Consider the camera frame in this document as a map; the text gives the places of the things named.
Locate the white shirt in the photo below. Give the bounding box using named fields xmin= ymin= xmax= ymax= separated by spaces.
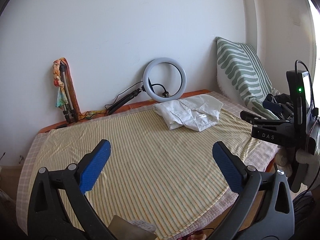
xmin=153 ymin=94 xmax=223 ymax=132

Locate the dark clothes pile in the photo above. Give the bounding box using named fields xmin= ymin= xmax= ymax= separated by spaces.
xmin=263 ymin=94 xmax=294 ymax=120

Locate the right hand white glove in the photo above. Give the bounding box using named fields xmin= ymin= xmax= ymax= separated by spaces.
xmin=275 ymin=147 xmax=319 ymax=185

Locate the left hand white glove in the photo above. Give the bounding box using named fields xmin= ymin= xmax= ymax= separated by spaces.
xmin=129 ymin=220 xmax=156 ymax=235

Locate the red patterned cloth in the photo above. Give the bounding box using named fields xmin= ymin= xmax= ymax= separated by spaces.
xmin=182 ymin=230 xmax=207 ymax=240

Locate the green white patterned pillow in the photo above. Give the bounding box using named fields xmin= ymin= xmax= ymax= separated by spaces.
xmin=216 ymin=37 xmax=279 ymax=120

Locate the folded grey tripod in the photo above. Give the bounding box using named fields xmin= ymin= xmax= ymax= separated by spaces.
xmin=59 ymin=60 xmax=79 ymax=122

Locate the striped yellow green blanket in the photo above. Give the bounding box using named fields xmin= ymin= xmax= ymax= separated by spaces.
xmin=32 ymin=107 xmax=263 ymax=239

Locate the colourful orange cloth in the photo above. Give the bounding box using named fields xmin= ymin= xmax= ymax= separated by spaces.
xmin=52 ymin=57 xmax=105 ymax=124

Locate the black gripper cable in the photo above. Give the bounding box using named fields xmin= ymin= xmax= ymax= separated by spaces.
xmin=294 ymin=60 xmax=320 ymax=198

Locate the black ring light stand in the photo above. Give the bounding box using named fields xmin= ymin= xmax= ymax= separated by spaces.
xmin=104 ymin=81 xmax=145 ymax=115

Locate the white ring light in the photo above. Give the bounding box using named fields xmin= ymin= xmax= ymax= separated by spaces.
xmin=143 ymin=57 xmax=187 ymax=102

